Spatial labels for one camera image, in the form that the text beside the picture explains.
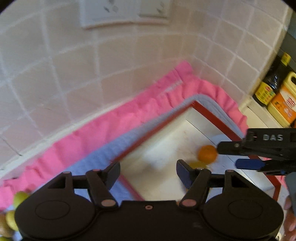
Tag orange mandarin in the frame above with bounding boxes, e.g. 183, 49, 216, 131
197, 145, 218, 164

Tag green apple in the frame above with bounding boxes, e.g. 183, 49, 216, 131
189, 161, 207, 170
13, 191, 30, 209
6, 210, 19, 232

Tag green apple top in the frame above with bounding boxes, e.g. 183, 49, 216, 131
189, 161, 207, 170

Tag brown kiwi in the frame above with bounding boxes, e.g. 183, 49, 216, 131
0, 213, 14, 238

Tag person's hand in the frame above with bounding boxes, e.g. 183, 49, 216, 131
282, 196, 296, 241

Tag blue quilted mat pink frill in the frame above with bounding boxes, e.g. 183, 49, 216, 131
0, 60, 296, 241

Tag yellow detergent bottle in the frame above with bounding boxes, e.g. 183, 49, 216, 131
267, 72, 296, 128

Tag red cardboard box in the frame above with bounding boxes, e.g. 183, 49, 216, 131
111, 100, 284, 202

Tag dark soy sauce bottle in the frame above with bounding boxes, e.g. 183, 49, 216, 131
252, 52, 291, 107

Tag white wall socket plate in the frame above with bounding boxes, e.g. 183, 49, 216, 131
79, 0, 173, 29

